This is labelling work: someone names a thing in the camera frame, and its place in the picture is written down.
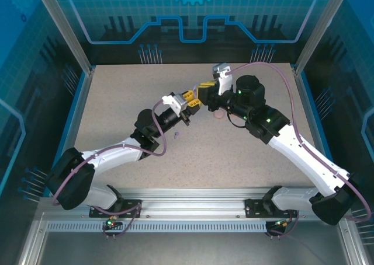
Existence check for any blue table edge strip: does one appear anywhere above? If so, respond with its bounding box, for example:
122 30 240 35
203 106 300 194
300 71 333 161
57 71 88 152

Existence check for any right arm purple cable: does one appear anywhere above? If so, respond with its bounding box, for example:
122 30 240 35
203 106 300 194
229 61 372 239

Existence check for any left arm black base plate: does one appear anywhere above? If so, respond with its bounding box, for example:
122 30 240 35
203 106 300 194
89 199 143 218

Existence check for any aluminium frame rail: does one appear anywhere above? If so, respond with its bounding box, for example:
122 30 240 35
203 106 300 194
37 187 353 219

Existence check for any aluminium frame post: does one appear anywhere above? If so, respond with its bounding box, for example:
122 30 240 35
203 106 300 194
293 0 354 76
32 0 96 75

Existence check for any slotted grey cable duct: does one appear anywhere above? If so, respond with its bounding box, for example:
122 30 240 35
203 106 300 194
46 221 275 232

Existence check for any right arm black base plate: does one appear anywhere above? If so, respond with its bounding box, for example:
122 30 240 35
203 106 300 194
244 198 299 218

